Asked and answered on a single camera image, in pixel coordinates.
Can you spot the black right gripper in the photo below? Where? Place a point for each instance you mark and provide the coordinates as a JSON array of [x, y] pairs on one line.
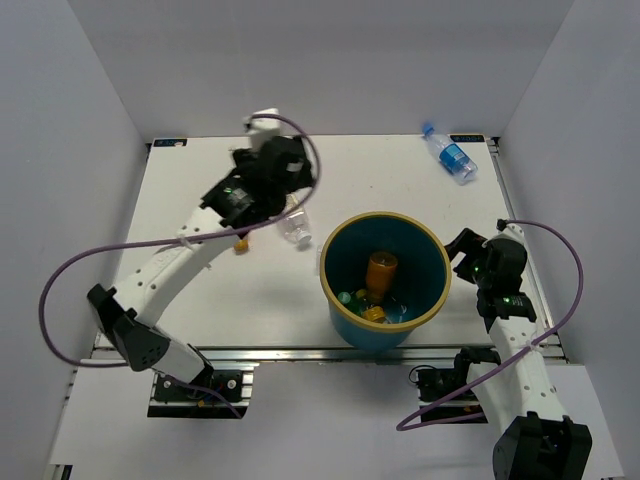
[[469, 243]]

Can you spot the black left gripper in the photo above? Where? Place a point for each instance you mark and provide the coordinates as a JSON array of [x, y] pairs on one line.
[[243, 160]]

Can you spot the clear square bottle white cap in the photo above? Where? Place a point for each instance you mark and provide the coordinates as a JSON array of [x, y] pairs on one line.
[[295, 226]]

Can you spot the orange juice bottle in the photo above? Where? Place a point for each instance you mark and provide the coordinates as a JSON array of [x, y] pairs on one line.
[[380, 275]]

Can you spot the blue label water bottle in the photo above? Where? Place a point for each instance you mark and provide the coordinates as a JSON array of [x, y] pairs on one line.
[[449, 155]]

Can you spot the clear bottle yellow cap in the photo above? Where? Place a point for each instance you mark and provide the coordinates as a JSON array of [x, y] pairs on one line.
[[373, 314]]

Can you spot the green plastic bottle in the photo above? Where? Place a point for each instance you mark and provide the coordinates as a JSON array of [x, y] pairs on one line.
[[356, 302]]

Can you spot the crushed clear bottle blue label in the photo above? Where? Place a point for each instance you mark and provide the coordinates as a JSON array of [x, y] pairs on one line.
[[241, 246]]

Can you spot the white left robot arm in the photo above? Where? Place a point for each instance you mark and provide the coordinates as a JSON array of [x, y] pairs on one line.
[[130, 310]]

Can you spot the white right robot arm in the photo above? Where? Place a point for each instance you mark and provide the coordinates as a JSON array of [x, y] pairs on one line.
[[538, 439]]

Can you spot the blue bin yellow rim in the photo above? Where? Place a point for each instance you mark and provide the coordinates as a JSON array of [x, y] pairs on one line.
[[421, 284]]

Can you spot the left blue table sticker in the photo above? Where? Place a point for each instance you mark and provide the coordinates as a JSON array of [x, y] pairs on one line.
[[169, 142]]

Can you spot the blue table sticker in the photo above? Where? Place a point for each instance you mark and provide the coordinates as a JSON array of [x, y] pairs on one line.
[[467, 138], [169, 142]]

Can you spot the right blue table sticker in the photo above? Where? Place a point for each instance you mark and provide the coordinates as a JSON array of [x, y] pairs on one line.
[[467, 138]]

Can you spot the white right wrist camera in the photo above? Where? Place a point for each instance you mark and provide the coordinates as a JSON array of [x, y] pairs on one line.
[[510, 231]]

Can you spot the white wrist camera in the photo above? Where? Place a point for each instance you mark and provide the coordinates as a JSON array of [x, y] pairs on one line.
[[261, 130], [510, 231]]

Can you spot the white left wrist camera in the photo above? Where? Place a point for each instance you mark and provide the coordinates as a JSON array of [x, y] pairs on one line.
[[261, 130]]

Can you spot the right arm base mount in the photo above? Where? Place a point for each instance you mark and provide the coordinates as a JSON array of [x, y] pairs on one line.
[[435, 382]]

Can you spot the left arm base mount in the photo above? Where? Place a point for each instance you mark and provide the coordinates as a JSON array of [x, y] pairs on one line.
[[226, 396]]

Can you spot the aluminium table edge rail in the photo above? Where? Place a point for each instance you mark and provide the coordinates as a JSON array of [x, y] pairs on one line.
[[402, 355]]

